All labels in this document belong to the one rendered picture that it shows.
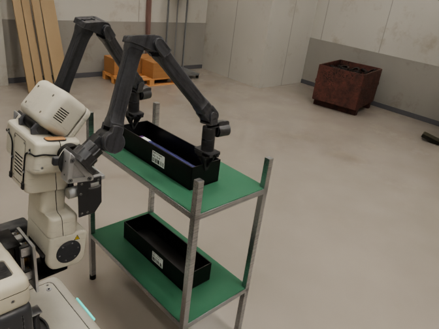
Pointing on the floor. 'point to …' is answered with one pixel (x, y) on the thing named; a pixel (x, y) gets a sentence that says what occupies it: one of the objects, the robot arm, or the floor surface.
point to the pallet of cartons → (151, 70)
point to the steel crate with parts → (345, 85)
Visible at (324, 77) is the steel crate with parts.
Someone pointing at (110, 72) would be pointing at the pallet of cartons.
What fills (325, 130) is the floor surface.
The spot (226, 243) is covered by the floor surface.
